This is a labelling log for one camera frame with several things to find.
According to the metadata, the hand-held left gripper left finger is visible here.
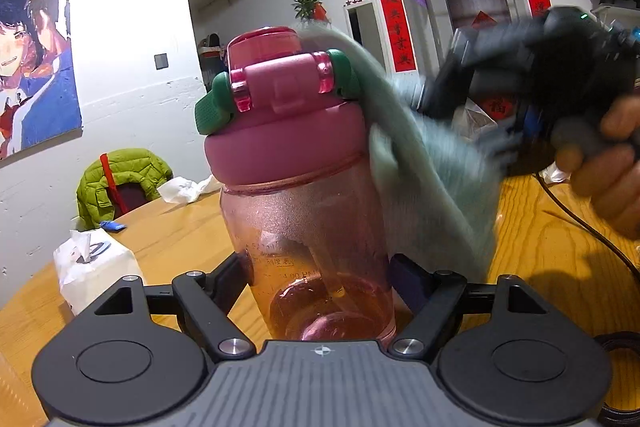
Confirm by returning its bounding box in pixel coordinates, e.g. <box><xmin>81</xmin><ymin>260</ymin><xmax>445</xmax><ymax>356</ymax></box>
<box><xmin>95</xmin><ymin>252</ymin><xmax>258</xmax><ymax>361</ymax></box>

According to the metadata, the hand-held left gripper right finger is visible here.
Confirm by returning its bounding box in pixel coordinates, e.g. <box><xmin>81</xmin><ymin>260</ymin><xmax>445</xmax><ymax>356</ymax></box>
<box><xmin>387</xmin><ymin>253</ymin><xmax>551</xmax><ymax>361</ymax></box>

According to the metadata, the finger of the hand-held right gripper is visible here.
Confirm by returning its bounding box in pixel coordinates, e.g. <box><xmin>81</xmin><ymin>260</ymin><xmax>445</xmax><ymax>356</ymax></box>
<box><xmin>469</xmin><ymin>107</ymin><xmax>538</xmax><ymax>165</ymax></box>
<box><xmin>415</xmin><ymin>19</ymin><xmax>546</xmax><ymax>120</ymax></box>

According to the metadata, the teal striped cloth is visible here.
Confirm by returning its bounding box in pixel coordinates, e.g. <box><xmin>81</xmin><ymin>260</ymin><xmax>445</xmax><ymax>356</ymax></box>
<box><xmin>295</xmin><ymin>19</ymin><xmax>506</xmax><ymax>283</ymax></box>

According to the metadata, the pink water bottle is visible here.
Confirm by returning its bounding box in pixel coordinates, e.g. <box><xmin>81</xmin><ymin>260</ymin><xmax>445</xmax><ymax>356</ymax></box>
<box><xmin>194</xmin><ymin>26</ymin><xmax>398</xmax><ymax>342</ymax></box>

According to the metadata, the person's right hand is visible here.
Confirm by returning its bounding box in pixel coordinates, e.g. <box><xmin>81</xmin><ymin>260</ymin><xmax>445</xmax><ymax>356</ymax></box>
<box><xmin>555</xmin><ymin>96</ymin><xmax>640</xmax><ymax>240</ymax></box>

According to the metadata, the clear plastic bag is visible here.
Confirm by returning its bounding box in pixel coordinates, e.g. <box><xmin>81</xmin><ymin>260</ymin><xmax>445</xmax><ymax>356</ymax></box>
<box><xmin>452</xmin><ymin>99</ymin><xmax>498</xmax><ymax>140</ymax></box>

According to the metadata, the small crumpled tissue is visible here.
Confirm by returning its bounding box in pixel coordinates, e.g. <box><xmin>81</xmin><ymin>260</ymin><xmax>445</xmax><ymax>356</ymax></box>
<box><xmin>541</xmin><ymin>164</ymin><xmax>571</xmax><ymax>184</ymax></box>

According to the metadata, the brown entrance door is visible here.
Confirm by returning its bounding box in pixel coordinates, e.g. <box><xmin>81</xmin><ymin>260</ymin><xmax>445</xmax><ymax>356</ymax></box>
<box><xmin>445</xmin><ymin>0</ymin><xmax>516</xmax><ymax>32</ymax></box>

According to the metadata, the large crumpled white tissue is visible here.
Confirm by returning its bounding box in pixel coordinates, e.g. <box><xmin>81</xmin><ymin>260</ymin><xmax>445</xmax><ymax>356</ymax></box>
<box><xmin>156</xmin><ymin>176</ymin><xmax>221</xmax><ymax>205</ymax></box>

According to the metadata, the maroon banquet chair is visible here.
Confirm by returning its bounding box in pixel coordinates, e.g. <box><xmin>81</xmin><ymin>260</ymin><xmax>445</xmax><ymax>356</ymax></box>
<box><xmin>117</xmin><ymin>183</ymin><xmax>156</xmax><ymax>212</ymax></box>

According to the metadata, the white tissue pack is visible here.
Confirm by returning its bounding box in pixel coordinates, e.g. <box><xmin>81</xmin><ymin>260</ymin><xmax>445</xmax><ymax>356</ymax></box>
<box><xmin>52</xmin><ymin>229</ymin><xmax>145</xmax><ymax>317</ymax></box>

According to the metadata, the green puffer jacket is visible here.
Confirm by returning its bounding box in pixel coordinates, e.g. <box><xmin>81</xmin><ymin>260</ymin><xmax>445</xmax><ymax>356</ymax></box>
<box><xmin>76</xmin><ymin>148</ymin><xmax>174</xmax><ymax>230</ymax></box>

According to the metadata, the hanging potted plant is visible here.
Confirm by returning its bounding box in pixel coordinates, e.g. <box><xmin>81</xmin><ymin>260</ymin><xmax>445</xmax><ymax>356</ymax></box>
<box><xmin>291</xmin><ymin>0</ymin><xmax>328</xmax><ymax>24</ymax></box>

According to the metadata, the white wall shelf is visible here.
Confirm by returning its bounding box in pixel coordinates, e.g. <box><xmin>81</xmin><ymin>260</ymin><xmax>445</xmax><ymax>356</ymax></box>
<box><xmin>591</xmin><ymin>4</ymin><xmax>640</xmax><ymax>25</ymax></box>

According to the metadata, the black cable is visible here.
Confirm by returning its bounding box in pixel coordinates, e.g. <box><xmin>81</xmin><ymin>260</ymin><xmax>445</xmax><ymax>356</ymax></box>
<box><xmin>535</xmin><ymin>172</ymin><xmax>640</xmax><ymax>275</ymax></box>
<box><xmin>595</xmin><ymin>331</ymin><xmax>640</xmax><ymax>427</ymax></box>

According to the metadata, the red strap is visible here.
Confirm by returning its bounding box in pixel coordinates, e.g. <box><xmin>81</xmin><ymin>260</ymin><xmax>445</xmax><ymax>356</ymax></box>
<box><xmin>99</xmin><ymin>153</ymin><xmax>126</xmax><ymax>218</ymax></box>

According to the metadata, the wall poster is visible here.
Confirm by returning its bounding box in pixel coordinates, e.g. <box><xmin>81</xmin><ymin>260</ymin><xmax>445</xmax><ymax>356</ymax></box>
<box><xmin>0</xmin><ymin>0</ymin><xmax>83</xmax><ymax>161</ymax></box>

